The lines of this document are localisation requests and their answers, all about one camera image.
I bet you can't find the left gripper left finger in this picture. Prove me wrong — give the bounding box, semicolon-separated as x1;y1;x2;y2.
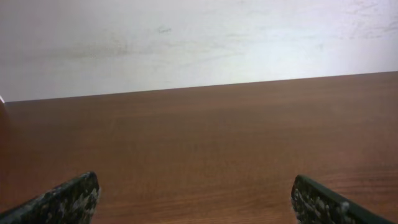
1;171;100;224

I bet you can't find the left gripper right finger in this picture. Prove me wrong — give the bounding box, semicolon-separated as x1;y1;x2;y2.
290;175;393;224

